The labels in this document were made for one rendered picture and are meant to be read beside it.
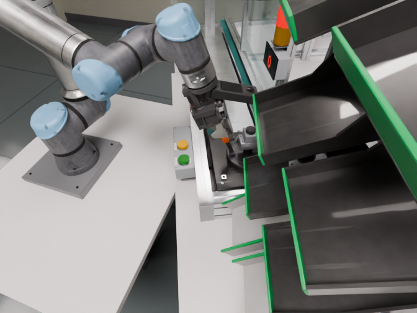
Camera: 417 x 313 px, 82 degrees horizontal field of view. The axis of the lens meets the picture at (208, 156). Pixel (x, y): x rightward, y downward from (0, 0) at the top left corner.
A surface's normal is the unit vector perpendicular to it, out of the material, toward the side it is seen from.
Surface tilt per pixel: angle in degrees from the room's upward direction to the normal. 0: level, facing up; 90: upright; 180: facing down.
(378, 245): 25
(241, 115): 0
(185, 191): 0
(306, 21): 90
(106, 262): 0
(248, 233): 45
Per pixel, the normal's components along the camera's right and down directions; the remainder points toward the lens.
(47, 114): -0.12, -0.56
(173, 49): -0.42, 0.79
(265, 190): -0.44, -0.60
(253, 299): -0.72, -0.48
